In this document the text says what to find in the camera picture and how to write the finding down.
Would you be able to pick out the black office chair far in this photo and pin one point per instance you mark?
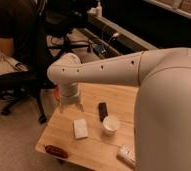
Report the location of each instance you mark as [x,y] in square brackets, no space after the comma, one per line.
[62,16]

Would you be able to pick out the seated person dark shirt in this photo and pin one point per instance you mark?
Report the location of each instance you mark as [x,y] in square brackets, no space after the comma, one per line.
[17,26]

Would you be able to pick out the white bottle on ledge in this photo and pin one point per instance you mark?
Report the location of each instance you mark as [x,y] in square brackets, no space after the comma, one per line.
[99,9]

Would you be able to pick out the black rectangular bar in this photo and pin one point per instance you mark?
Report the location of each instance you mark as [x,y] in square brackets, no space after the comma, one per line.
[102,110]

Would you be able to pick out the black office chair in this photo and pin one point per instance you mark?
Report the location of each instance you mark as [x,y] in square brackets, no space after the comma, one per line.
[62,16]
[16,86]

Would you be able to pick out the blue power strip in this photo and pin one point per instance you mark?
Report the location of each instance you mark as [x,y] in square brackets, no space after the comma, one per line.
[99,50]

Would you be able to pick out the red ceramic bowl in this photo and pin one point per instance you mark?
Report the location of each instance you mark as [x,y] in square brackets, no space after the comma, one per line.
[56,94]

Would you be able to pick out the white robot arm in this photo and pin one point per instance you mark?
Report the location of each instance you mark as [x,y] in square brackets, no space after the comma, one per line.
[162,114]

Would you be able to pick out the dark red oblong object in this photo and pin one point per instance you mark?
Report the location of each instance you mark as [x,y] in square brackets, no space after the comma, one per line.
[56,151]

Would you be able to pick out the black office chair near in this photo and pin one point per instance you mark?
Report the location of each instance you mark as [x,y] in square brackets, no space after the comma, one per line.
[16,86]

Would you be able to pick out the white rectangular sponge block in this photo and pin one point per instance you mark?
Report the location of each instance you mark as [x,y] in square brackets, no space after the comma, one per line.
[80,128]

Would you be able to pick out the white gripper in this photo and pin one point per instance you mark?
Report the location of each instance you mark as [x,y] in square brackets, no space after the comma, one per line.
[69,94]

